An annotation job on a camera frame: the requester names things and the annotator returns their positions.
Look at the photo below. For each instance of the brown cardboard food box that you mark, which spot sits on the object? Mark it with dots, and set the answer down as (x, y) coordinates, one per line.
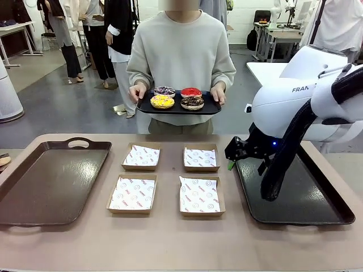
(130, 212)
(202, 214)
(201, 169)
(126, 167)

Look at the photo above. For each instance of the person's left forearm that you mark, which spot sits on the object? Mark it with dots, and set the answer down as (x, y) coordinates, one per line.
(225, 75)

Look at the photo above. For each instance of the person's right forearm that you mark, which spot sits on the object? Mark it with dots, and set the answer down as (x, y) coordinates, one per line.
(137, 75)

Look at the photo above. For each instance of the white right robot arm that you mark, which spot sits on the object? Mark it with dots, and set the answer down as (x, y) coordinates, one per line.
(283, 107)

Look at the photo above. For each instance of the large white table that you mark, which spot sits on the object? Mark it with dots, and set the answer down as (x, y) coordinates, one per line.
(263, 72)

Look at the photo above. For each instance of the white red-printed paper liner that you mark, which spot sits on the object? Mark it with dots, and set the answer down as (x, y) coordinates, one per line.
(131, 194)
(141, 156)
(200, 157)
(198, 195)

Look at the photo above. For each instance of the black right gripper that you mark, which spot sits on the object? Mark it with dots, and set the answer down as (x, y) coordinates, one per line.
(256, 146)

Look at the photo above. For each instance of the person in grey sweater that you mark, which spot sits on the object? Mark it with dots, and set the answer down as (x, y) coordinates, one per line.
(181, 51)

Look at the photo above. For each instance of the chocolate donut brown sprinkles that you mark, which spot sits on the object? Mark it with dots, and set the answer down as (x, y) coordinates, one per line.
(187, 104)

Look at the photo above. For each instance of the red glazed donut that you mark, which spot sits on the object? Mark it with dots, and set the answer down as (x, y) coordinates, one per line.
(187, 93)

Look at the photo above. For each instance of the black backpack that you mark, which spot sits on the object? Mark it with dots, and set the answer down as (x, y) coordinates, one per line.
(252, 39)

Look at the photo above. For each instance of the yellow iced sprinkle donut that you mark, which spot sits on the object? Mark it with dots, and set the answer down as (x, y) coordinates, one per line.
(158, 103)

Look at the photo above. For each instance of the white side table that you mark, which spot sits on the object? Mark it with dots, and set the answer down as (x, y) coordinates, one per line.
(14, 29)

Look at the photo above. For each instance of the chocolate donut purple white sprinkles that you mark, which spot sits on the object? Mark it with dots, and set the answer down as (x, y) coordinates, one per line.
(160, 91)

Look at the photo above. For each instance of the bystander in black jacket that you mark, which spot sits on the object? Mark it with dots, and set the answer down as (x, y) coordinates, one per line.
(120, 28)

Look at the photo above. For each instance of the black office chair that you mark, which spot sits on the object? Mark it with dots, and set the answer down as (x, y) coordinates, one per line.
(262, 17)

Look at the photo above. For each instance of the small black serving tray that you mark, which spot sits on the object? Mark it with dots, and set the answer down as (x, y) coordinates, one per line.
(175, 111)

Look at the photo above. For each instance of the small tan object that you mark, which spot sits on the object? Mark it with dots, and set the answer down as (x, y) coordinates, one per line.
(4, 161)

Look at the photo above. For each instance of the bystander in black trousers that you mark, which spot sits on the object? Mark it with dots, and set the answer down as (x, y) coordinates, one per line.
(95, 42)

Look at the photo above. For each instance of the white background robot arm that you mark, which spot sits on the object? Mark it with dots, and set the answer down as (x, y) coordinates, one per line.
(275, 12)

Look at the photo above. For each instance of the bystander in blue-grey top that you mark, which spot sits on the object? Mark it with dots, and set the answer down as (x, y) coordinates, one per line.
(218, 11)

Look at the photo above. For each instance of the grey workshop desk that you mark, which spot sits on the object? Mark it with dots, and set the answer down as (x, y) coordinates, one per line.
(283, 37)

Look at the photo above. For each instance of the white cylindrical appliance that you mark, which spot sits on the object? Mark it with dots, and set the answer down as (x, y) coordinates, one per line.
(8, 93)

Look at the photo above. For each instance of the black stand pole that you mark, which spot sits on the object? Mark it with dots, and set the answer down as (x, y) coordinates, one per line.
(317, 20)

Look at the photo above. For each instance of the bystander in grey tunic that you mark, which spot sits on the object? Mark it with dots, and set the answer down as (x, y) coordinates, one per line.
(63, 31)

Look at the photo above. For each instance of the person's left hand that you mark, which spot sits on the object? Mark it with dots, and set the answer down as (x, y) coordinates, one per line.
(219, 93)

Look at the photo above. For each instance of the person's right hand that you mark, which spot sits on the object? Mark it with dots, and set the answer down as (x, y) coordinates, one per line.
(137, 92)

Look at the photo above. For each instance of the bystander in white shirt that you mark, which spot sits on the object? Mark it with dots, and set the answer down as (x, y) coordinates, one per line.
(340, 22)

